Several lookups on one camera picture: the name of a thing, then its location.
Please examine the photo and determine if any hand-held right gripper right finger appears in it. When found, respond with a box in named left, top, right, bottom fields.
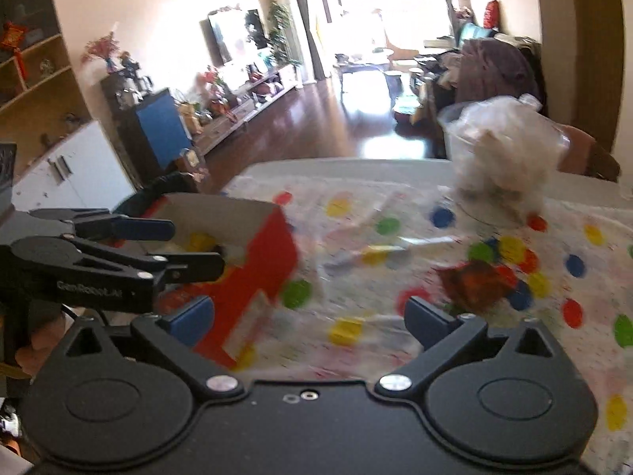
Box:
left=375, top=297, right=559, bottom=399

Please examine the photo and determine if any coffee table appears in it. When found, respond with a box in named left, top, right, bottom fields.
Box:
left=333, top=48, right=392, bottom=96

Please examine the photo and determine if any white plastic bag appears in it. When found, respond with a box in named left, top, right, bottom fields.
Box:
left=438, top=94, right=569, bottom=223

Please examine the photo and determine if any white cabinet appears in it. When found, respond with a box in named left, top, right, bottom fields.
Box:
left=10, top=119, right=138, bottom=215

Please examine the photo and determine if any polka dot tablecloth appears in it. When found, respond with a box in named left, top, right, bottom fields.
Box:
left=218, top=175, right=633, bottom=475

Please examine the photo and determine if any person's left hand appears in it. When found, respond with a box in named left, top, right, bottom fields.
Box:
left=14, top=314, right=69, bottom=381

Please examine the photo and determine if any dark cabinet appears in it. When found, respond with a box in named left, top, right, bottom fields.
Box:
left=100, top=70, right=166, bottom=191

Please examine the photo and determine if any wooden chair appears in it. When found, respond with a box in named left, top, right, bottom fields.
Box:
left=559, top=125, right=622, bottom=182

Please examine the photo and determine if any black chair back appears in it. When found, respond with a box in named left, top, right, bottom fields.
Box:
left=113, top=169, right=199, bottom=219

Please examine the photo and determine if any red knot ornament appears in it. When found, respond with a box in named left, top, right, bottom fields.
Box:
left=0, top=19, right=29, bottom=53

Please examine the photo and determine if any flat screen television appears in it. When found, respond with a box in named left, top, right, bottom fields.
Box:
left=199, top=8, right=264, bottom=66

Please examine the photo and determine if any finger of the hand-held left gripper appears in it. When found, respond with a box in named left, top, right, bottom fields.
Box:
left=74, top=213, right=177, bottom=244
left=84, top=250, right=227, bottom=285

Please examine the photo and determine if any blue board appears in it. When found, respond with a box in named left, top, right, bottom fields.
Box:
left=136, top=87, right=195, bottom=170

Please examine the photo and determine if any red cardboard box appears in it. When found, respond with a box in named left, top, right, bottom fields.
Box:
left=141, top=193, right=300, bottom=369

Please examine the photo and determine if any wooden wall shelf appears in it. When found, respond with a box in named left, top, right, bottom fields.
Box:
left=0, top=0, right=93, bottom=162

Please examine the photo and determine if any dark sofa with cloth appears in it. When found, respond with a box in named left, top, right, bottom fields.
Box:
left=420, top=22, right=545, bottom=124

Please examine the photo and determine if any brown red snack packet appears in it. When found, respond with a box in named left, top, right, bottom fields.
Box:
left=435, top=260, right=520, bottom=315

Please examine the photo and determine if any low television console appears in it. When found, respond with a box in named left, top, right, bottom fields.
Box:
left=195, top=62, right=303, bottom=155

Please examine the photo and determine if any pink flower bouquet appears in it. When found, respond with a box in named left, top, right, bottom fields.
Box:
left=80, top=31, right=123, bottom=73

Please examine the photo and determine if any clear plastic bag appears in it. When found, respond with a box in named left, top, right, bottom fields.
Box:
left=321, top=193, right=458, bottom=278

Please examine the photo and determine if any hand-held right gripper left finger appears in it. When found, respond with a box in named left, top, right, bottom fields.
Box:
left=63, top=295, right=246, bottom=400

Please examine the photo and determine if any green potted plant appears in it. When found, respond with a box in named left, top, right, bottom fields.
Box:
left=266, top=0, right=303, bottom=68

